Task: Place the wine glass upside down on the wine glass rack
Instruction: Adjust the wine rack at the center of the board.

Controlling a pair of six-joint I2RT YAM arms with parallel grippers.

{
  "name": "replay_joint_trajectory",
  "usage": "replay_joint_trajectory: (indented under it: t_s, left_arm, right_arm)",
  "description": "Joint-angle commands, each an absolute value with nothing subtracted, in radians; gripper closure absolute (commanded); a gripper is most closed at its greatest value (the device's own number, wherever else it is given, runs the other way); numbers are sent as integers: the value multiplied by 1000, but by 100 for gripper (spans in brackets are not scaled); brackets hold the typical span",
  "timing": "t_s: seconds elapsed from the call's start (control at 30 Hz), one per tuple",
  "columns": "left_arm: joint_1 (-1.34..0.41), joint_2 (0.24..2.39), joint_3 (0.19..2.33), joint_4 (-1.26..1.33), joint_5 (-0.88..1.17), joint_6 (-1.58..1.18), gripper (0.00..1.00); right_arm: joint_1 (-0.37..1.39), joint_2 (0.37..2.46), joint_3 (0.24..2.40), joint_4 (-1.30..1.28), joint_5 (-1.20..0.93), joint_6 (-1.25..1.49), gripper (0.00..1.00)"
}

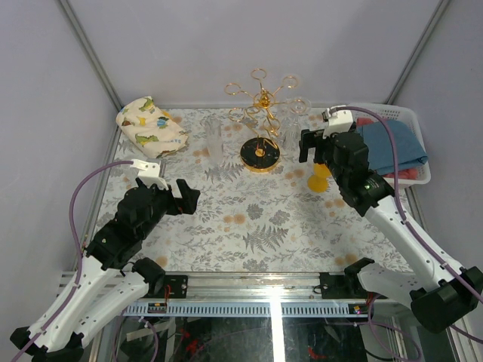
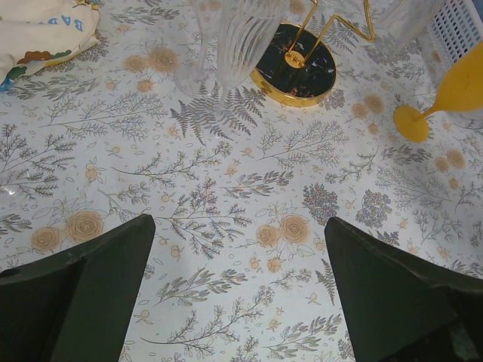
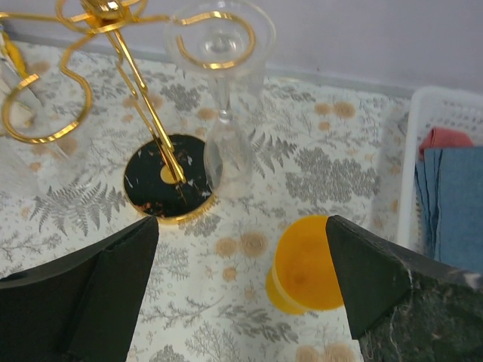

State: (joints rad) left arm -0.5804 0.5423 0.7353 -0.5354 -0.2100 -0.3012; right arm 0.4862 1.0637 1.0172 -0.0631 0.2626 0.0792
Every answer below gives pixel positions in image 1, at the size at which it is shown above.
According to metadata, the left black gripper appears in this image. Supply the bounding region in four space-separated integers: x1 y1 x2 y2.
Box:
140 176 202 241

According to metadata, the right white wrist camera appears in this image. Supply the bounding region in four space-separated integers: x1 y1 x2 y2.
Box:
321 106 355 138

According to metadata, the red cloth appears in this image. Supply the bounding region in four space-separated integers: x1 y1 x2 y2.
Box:
356 116 420 181

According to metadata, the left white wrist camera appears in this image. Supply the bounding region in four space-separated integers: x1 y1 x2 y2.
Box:
131 159 168 190

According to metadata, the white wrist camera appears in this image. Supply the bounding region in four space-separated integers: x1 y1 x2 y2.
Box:
321 106 355 138
131 159 168 190

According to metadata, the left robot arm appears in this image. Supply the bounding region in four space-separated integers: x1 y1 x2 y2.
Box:
10 179 200 361

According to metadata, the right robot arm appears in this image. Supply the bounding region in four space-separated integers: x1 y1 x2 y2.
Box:
299 130 482 333

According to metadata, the blue folded cloth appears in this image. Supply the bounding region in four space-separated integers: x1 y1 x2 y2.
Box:
356 119 429 176

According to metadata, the tall clear flute glass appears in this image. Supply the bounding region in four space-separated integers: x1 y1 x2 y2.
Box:
205 118 223 166

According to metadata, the gold wine glass rack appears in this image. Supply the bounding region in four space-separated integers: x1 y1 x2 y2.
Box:
223 68 299 173

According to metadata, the white plastic basket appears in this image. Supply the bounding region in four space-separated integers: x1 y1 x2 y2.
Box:
351 103 431 189

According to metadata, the floral table mat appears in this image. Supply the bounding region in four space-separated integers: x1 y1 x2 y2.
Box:
85 107 431 273

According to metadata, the slim clear champagne flute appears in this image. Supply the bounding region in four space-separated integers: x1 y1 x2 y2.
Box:
281 97 311 152

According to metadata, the aluminium front rail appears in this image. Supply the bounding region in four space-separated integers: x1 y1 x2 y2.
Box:
56 271 463 318

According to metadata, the yellow plastic goblet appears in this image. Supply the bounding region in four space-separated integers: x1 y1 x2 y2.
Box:
307 163 331 193

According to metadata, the dinosaur print cloth bag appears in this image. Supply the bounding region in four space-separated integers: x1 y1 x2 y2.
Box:
115 96 188 158

